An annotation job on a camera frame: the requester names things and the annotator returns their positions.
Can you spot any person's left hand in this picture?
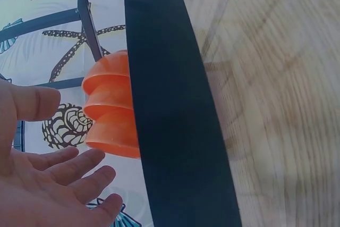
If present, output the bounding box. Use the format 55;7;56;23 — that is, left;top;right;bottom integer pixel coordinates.
0;78;124;227

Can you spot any orange plastic cup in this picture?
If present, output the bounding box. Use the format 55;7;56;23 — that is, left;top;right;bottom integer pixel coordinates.
82;88;135;122
85;110;141;160
81;49;131;94

